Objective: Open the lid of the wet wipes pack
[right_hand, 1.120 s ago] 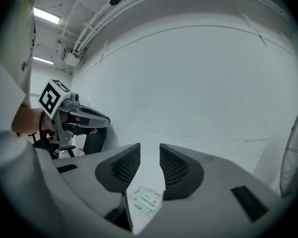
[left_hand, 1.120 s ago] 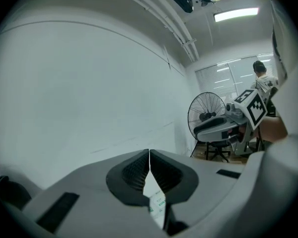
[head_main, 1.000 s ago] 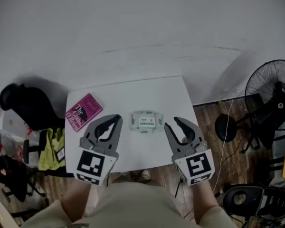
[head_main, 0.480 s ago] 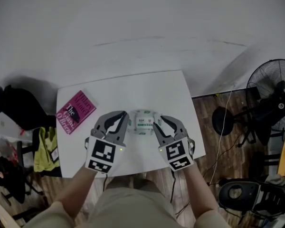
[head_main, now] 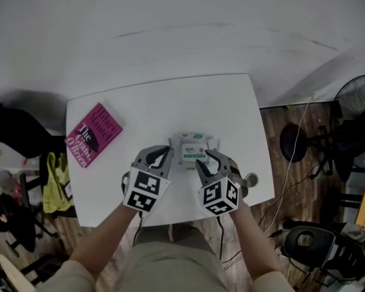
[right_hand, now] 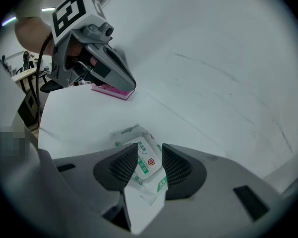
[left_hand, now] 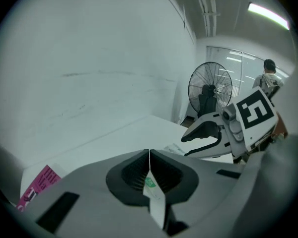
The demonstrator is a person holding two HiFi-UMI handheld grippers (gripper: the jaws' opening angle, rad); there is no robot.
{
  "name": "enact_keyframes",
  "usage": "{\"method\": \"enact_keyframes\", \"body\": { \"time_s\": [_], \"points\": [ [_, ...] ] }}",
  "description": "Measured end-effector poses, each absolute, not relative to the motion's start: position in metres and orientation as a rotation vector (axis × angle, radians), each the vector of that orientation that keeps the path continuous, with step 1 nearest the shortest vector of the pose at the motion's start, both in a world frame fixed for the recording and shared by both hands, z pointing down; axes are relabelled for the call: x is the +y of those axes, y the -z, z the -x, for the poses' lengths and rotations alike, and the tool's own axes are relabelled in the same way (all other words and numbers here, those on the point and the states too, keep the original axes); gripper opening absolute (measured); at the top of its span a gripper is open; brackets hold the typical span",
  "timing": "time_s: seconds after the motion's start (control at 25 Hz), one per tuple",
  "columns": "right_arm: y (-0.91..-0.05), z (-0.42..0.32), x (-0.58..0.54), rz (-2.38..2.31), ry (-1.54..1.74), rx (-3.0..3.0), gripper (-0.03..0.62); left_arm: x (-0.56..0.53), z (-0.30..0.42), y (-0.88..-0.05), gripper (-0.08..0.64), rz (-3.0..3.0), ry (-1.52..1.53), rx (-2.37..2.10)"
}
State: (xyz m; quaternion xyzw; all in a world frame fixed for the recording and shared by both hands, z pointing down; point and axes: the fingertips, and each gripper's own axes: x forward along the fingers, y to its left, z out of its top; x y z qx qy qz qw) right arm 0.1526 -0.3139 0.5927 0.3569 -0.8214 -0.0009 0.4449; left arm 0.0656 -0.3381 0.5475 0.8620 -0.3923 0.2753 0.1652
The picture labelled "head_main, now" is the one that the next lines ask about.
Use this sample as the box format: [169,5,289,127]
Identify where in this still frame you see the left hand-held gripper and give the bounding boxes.
[122,145,175,215]

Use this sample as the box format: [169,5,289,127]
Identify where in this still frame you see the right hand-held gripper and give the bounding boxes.
[195,149,248,217]

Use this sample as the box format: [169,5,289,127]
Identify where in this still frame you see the white wet wipe pack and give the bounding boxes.
[167,131,221,172]

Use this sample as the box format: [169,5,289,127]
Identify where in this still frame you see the person's right forearm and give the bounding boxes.
[230,198,281,282]

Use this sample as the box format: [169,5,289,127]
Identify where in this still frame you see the person's left forearm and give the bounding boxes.
[69,206,141,274]

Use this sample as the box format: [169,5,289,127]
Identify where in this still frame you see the pink book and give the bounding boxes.
[64,102,123,169]

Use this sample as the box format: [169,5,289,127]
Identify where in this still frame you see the person's beige trousers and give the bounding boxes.
[133,223,217,251]

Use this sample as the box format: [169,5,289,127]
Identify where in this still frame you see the yellow-green vest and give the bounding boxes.
[41,151,75,214]

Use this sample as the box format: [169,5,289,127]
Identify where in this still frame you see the person's beige shirt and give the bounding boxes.
[35,241,296,292]

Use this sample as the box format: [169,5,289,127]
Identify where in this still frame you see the black stool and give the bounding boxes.
[318,186,363,225]

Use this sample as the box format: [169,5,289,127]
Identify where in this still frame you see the black round floor device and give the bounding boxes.
[287,225,365,283]

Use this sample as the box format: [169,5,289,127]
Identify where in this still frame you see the black mesh office chair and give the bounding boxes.
[0,102,77,240]

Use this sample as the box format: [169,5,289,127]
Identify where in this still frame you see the black chair with jacket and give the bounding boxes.
[309,100,365,183]

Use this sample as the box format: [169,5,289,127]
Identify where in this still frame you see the white flat box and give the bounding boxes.
[0,140,28,170]

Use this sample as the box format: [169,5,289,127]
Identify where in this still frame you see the black bag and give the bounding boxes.
[0,192,38,252]

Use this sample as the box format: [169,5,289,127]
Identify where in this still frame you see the black standing fan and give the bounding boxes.
[279,74,365,164]

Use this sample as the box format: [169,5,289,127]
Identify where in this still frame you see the round beige stool seat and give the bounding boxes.
[0,253,38,292]

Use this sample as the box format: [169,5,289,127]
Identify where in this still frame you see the round grey cable grommet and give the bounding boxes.
[244,172,259,189]

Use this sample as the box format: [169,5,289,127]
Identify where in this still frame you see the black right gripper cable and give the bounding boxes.
[215,215,226,260]

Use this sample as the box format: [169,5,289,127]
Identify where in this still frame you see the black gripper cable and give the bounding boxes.
[132,211,144,246]
[215,215,226,260]

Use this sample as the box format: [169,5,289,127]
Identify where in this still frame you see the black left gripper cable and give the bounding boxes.
[132,211,144,246]

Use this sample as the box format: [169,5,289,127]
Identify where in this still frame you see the white cable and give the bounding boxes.
[262,101,310,233]

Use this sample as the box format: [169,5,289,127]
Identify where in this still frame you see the thin black floor cable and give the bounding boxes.
[258,162,320,224]

